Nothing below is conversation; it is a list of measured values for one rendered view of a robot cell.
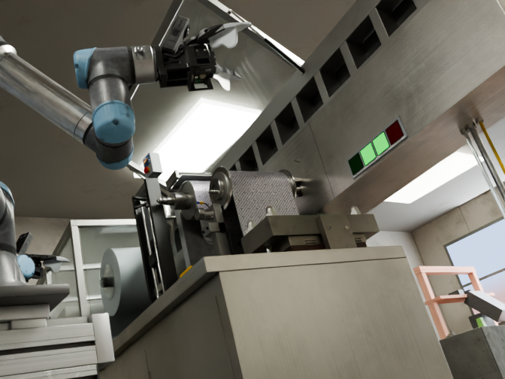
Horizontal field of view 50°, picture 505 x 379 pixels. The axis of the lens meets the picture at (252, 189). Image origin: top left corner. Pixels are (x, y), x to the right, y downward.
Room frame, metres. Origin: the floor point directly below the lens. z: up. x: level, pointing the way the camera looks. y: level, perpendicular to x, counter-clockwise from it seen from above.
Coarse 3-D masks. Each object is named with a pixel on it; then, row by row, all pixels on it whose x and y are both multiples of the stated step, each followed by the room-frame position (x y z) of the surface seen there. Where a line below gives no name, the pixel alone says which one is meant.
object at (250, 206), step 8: (240, 200) 1.59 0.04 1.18; (248, 200) 1.61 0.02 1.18; (256, 200) 1.63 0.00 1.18; (264, 200) 1.64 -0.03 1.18; (272, 200) 1.66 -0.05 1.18; (280, 200) 1.68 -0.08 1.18; (288, 200) 1.70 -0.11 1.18; (240, 208) 1.59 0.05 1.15; (248, 208) 1.60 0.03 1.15; (256, 208) 1.62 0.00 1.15; (264, 208) 1.64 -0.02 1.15; (280, 208) 1.68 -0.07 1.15; (288, 208) 1.70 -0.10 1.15; (296, 208) 1.72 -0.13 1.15; (240, 216) 1.58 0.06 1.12; (248, 216) 1.60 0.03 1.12; (256, 216) 1.62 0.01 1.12; (264, 216) 1.63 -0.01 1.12; (240, 224) 1.58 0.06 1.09; (256, 224) 1.61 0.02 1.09
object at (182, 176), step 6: (174, 174) 1.81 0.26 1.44; (180, 174) 1.82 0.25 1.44; (186, 174) 1.83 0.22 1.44; (192, 174) 1.85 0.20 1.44; (198, 174) 1.87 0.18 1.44; (204, 174) 1.88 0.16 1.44; (210, 174) 1.90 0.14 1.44; (168, 180) 1.85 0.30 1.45; (174, 180) 1.82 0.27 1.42; (180, 180) 1.86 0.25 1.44; (198, 180) 1.90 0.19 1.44; (204, 180) 1.92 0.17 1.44; (168, 186) 1.86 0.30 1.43; (174, 186) 1.90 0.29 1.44
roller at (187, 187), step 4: (184, 184) 1.83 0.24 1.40; (188, 184) 1.81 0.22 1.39; (184, 188) 1.84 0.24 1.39; (188, 188) 1.82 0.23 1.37; (192, 188) 1.79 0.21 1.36; (184, 192) 1.84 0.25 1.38; (188, 192) 1.82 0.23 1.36; (192, 192) 1.79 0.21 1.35; (192, 196) 1.80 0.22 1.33; (192, 200) 1.80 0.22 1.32; (192, 204) 1.81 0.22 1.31; (196, 204) 1.79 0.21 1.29; (192, 208) 1.82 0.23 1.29; (184, 212) 1.87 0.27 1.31; (188, 212) 1.85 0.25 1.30; (192, 212) 1.82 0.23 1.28; (184, 216) 1.88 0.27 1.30; (188, 216) 1.85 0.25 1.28; (192, 216) 1.83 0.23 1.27
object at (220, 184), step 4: (212, 180) 1.62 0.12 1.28; (216, 180) 1.59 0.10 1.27; (220, 180) 1.59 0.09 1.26; (212, 184) 1.62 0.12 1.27; (216, 184) 1.60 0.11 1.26; (220, 184) 1.59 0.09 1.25; (212, 188) 1.63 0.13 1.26; (216, 188) 1.60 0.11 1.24; (220, 188) 1.59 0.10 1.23; (224, 188) 1.60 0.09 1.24; (220, 192) 1.59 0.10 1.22; (212, 196) 1.63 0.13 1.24; (216, 196) 1.61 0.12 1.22; (220, 196) 1.61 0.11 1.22; (216, 200) 1.62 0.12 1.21; (220, 200) 1.63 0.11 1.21
